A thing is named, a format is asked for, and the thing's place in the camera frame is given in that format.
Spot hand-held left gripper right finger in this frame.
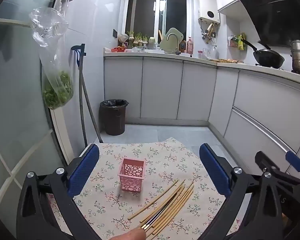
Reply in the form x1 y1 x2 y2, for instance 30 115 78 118
199 143 283 240

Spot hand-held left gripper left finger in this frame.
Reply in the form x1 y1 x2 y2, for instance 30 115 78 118
16 144 100 240

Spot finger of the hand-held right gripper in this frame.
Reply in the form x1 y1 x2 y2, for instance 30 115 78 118
255 151 287 178
285 151 300 180

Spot pink perforated plastic basket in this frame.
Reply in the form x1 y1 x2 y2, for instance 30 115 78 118
118 158 146 193

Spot pile of bamboo chopsticks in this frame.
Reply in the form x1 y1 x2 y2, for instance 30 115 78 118
127 179 195 235

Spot brown trash bin black liner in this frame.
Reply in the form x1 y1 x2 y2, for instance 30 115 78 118
99 99 129 136

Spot floral tablecloth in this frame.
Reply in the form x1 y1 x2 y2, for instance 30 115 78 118
48 137 241 240

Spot white kitchen base cabinets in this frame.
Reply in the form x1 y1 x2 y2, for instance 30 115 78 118
103 51 300 178

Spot clear plastic bag with greens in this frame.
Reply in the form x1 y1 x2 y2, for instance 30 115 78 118
29 0 74 110

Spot frosted glass sliding door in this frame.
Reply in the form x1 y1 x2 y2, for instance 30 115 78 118
0 0 74 240

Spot black wok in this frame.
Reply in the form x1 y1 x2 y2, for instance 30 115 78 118
241 39 286 68

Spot tray of food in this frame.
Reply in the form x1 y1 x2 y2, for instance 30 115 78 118
210 58 244 64

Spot clear glass jug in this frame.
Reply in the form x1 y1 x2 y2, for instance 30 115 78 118
202 45 219 60

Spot steel kitchen faucet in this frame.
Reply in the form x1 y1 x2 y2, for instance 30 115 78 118
166 33 181 55

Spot water heater pipes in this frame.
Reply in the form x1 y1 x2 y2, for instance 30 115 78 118
200 21 217 45

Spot green cutting board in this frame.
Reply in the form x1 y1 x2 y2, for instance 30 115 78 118
159 27 184 52

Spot sprouting garlic bulbs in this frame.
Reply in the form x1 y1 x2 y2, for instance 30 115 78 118
126 31 149 47

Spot black range hood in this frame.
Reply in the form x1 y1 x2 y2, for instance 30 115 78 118
237 0 300 47

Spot white water heater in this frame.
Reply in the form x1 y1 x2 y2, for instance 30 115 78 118
198 0 221 26

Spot kitchen window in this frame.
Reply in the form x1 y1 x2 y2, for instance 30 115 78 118
124 0 191 48

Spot grey mop handle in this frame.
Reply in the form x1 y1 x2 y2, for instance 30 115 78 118
78 55 103 143

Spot dark broom handle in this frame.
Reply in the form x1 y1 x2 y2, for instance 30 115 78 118
79 55 88 147

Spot black wall mop holder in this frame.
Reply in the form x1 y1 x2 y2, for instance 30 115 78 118
71 43 87 57

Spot wall rack of seasoning packets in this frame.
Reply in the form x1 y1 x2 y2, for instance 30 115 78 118
227 32 247 51

